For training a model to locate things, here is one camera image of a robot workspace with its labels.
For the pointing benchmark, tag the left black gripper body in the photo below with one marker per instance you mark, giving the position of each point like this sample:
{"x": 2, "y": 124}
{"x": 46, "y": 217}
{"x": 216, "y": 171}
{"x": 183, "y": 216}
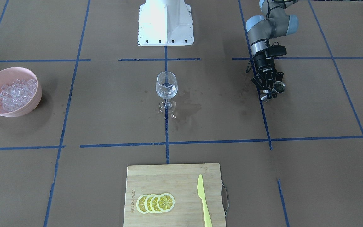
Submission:
{"x": 262, "y": 66}

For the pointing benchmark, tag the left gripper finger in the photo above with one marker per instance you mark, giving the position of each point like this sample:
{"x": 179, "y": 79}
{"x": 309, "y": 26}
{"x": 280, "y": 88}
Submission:
{"x": 261, "y": 86}
{"x": 278, "y": 85}

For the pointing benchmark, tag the steel double jigger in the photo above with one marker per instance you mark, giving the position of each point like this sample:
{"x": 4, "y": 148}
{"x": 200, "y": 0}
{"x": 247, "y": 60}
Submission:
{"x": 272, "y": 95}

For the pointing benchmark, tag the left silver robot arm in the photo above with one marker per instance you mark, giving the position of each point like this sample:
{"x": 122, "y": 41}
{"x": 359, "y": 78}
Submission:
{"x": 260, "y": 29}

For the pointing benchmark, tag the clear wine glass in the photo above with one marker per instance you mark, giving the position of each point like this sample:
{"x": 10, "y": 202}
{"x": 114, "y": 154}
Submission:
{"x": 166, "y": 88}

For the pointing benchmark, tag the pile of ice cubes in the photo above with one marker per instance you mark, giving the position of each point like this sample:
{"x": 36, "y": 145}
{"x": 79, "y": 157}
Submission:
{"x": 17, "y": 94}

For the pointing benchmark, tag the bamboo cutting board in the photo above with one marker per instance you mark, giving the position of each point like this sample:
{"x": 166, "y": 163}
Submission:
{"x": 180, "y": 180}

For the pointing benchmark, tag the yellow plastic knife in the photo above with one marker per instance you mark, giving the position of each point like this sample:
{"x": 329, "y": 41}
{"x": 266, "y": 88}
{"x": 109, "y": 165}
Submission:
{"x": 201, "y": 195}

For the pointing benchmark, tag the pink bowl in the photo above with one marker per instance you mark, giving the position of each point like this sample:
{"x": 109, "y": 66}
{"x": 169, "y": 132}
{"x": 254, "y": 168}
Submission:
{"x": 9, "y": 75}

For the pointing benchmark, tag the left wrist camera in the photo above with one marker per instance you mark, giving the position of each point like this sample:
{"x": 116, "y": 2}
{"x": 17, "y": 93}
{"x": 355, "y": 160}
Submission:
{"x": 274, "y": 51}

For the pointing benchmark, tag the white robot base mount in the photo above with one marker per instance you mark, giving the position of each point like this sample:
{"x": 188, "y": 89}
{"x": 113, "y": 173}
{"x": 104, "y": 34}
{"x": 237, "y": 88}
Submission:
{"x": 165, "y": 23}

